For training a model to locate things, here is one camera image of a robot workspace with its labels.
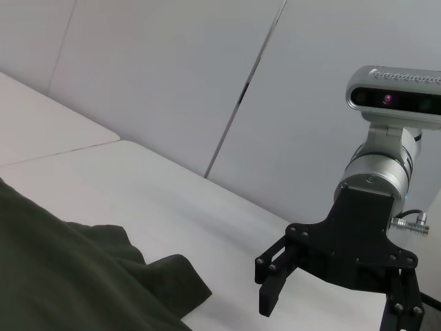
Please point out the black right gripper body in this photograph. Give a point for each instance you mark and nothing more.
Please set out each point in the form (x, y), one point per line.
(358, 234)

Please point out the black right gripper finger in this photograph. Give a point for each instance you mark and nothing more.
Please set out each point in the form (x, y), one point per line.
(272, 279)
(403, 303)

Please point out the dark green shirt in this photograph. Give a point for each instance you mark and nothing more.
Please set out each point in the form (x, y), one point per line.
(69, 276)

